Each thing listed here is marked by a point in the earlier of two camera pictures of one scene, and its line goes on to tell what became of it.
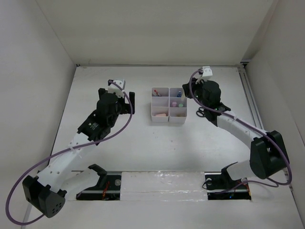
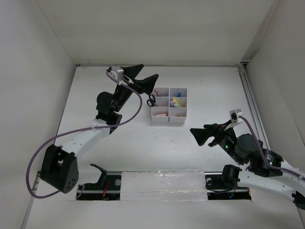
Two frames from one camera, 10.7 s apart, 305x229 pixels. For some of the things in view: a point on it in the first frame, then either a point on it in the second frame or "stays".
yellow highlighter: [183, 94] -> [175, 101]
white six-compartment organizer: [168, 104] stays
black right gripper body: [197, 88] -> [226, 140]
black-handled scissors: [201, 112] -> [153, 102]
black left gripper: [126, 108] -> [146, 84]
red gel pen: [157, 92] stays
